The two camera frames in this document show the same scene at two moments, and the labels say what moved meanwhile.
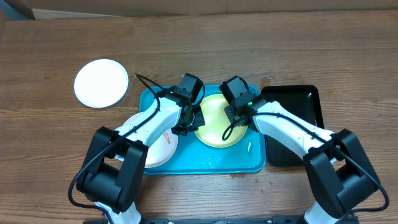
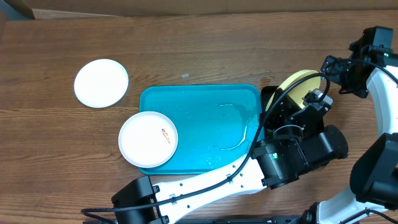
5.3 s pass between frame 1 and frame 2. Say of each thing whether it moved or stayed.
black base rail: stayed
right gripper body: moved
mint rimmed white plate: stayed
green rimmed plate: moved
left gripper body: moved
